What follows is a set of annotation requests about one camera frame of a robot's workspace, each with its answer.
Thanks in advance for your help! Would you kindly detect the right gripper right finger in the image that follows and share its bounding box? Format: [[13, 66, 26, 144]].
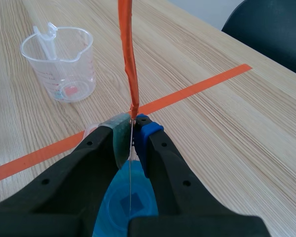
[[127, 114, 273, 237]]

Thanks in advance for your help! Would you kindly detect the dark blue chair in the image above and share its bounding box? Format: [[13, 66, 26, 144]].
[[221, 0, 296, 79]]

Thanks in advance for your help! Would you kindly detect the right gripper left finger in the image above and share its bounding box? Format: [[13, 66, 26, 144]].
[[0, 113, 130, 237]]

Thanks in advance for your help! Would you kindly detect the grey metal plate orange strip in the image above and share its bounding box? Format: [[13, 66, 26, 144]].
[[117, 0, 140, 216]]

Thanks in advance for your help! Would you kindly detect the clear beaker with blue liquid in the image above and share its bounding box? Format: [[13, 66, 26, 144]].
[[84, 122, 159, 237]]

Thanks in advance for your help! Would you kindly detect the empty clear plastic beaker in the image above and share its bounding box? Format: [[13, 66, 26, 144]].
[[20, 22, 97, 103]]

